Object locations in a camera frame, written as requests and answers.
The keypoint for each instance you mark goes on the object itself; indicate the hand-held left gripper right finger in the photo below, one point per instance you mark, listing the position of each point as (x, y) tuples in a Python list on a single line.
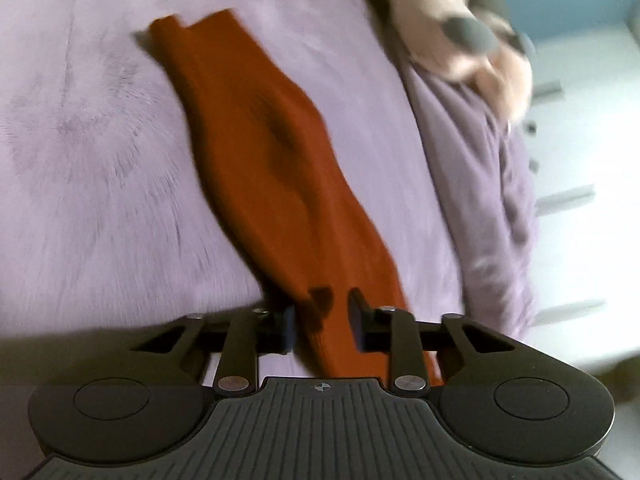
[(356, 321)]

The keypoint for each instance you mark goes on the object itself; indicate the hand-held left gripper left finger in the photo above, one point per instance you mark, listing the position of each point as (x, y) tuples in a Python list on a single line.
[(288, 331)]

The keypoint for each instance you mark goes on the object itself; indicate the rust orange knit sweater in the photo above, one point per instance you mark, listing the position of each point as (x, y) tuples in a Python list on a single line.
[(280, 160)]

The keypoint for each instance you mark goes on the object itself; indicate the purple duvet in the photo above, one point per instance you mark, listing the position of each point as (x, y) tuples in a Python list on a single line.
[(475, 170)]

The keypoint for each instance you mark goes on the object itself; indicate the purple fleece bed sheet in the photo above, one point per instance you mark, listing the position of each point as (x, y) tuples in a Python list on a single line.
[(100, 160)]

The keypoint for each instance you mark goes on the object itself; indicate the white drawer cabinet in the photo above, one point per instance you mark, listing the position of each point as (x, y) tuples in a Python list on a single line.
[(580, 200)]

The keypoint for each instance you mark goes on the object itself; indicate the beige plush toy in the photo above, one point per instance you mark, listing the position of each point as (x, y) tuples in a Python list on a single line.
[(465, 35)]

